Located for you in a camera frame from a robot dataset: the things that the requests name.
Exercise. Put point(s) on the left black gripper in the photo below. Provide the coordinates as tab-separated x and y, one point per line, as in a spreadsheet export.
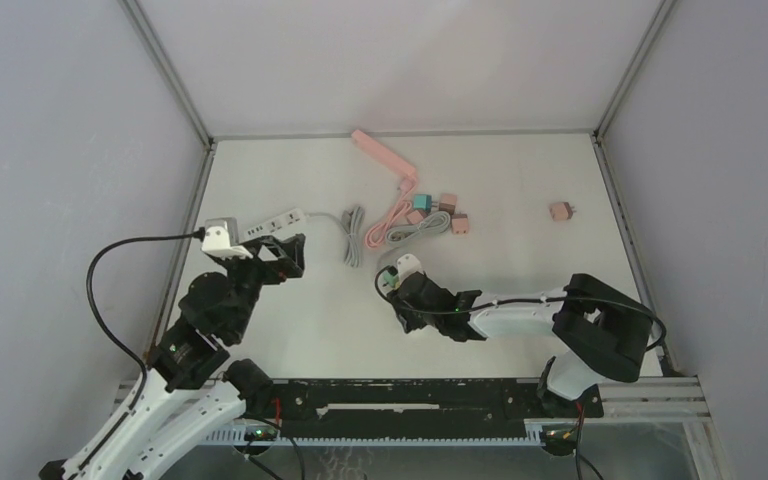
289	253

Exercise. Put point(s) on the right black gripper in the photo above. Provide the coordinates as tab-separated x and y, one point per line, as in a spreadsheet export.
403	309

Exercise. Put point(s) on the green plug adapter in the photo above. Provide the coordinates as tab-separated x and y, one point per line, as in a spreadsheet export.
390	277

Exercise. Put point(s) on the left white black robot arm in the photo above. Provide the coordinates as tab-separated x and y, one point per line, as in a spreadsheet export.
188	386

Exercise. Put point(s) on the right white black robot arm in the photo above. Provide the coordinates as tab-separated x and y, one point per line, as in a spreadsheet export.
606	334

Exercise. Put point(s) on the pink plug adapter centre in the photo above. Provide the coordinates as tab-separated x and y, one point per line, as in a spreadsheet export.
459	224

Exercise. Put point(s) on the teal plug adapter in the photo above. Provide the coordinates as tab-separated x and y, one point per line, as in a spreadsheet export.
422	202

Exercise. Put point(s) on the brown pink plug adapter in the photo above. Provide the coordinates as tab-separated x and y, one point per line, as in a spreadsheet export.
448	203

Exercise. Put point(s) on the pink plug adapter right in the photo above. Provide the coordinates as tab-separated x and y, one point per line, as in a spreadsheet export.
561	211

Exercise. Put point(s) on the white power strip left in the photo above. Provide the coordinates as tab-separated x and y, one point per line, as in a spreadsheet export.
281	226

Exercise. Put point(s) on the pink power strip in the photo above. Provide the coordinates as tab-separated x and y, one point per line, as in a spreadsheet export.
383	155

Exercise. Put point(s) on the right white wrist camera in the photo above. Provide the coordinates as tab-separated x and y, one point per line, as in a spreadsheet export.
407	265

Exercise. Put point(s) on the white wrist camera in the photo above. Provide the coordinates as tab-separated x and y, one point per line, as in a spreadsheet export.
221	240
407	265

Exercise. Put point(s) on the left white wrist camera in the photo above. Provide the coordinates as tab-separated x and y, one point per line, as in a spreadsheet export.
221	240

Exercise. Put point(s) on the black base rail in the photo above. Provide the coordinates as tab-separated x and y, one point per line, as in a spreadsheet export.
433	407

